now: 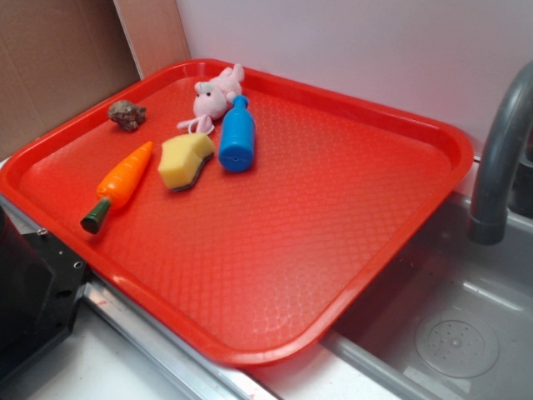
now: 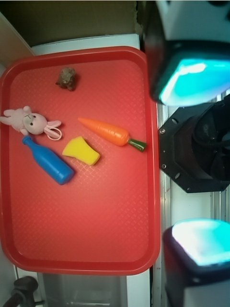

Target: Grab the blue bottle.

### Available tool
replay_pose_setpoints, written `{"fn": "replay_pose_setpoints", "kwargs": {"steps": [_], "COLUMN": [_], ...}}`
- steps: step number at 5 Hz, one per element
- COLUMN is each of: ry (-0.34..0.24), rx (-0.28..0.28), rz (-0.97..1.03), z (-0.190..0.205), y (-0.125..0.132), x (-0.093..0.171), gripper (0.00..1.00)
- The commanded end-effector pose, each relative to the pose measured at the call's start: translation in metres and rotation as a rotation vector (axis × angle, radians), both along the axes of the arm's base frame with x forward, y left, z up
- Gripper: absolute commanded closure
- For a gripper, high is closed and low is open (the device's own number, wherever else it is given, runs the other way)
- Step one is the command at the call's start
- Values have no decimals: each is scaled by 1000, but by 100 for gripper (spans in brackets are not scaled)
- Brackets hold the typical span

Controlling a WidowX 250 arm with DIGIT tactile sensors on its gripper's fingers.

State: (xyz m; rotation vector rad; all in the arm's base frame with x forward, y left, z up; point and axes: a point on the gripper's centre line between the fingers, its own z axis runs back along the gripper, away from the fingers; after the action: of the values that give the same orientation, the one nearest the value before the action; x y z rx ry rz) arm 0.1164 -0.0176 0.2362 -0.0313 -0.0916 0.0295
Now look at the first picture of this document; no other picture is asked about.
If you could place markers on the grey faucet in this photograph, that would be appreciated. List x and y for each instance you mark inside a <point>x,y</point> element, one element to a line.
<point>504,177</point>

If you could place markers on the yellow sponge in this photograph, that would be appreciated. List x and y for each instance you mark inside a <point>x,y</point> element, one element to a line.
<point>183,158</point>

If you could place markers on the blue plastic bottle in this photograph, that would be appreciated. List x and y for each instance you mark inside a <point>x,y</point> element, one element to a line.
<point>237,146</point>

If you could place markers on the red plastic tray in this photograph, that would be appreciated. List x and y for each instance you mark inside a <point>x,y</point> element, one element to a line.
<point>252,267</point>

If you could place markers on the brown cardboard panel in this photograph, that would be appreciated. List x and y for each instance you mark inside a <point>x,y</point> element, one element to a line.
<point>58,59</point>

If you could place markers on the pink plush toy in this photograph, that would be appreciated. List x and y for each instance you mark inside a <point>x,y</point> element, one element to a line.
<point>214,98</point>

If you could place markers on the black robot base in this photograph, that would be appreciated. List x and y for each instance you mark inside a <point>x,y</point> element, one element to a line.
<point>42,282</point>

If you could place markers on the grey plastic sink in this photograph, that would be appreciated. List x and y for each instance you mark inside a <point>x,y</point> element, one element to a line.
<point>446,319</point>

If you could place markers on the orange toy carrot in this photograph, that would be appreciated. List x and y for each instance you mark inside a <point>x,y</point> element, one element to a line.
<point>117,187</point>

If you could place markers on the brown rock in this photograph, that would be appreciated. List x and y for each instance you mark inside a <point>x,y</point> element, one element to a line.
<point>127,115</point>

